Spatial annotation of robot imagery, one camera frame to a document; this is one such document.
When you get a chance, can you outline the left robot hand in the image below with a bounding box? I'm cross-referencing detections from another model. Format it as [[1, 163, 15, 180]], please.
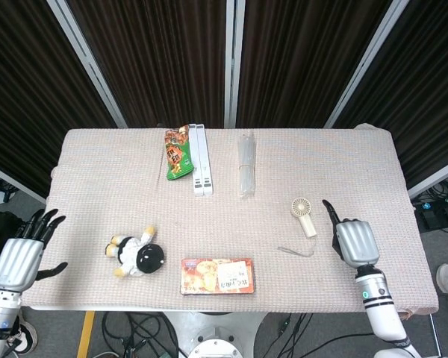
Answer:
[[0, 208, 69, 292]]

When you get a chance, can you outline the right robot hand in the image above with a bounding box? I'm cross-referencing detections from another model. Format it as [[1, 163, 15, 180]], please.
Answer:
[[322, 199, 381, 269]]

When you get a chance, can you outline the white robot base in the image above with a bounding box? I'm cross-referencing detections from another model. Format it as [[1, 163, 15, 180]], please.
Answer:
[[163, 311, 267, 358]]

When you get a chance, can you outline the cream handheld fan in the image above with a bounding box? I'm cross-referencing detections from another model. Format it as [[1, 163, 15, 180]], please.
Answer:
[[277, 198, 318, 259]]

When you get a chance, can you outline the black bag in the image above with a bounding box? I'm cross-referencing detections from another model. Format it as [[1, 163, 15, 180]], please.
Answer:
[[0, 211, 25, 255]]

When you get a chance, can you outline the white black sneaker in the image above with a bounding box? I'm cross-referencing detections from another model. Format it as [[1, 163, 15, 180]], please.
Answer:
[[7, 315, 39, 354]]

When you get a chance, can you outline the yellow floor tape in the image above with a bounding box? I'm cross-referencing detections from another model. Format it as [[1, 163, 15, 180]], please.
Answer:
[[76, 311, 96, 358]]

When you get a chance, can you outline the beige woven tablecloth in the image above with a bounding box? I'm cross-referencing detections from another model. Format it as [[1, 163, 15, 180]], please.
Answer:
[[22, 124, 440, 318]]

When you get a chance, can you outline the black white plush doll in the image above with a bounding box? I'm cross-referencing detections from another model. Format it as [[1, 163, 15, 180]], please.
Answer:
[[105, 225, 165, 279]]

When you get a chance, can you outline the clear plastic stick pack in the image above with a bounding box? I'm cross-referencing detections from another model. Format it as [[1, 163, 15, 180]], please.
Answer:
[[237, 131, 256, 198]]

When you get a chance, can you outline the orange food box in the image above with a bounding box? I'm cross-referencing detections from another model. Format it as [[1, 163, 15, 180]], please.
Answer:
[[180, 257, 255, 296]]

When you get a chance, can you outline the white folding stand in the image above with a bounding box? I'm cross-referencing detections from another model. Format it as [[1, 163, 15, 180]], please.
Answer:
[[187, 123, 214, 198]]

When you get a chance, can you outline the green snack bag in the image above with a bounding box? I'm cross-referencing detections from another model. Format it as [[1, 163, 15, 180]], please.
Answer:
[[164, 125, 194, 182]]

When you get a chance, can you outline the silver partition base rail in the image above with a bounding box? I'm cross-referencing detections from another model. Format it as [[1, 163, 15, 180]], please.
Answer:
[[0, 160, 48, 205], [408, 154, 448, 198]]

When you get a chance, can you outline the black floor cable bundle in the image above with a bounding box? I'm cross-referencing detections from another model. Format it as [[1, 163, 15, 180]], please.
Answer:
[[270, 312, 314, 358], [102, 312, 181, 358]]

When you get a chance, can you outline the silver partition post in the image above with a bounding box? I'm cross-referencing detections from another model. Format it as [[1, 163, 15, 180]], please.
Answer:
[[223, 0, 246, 128], [46, 0, 128, 130], [323, 0, 411, 128]]

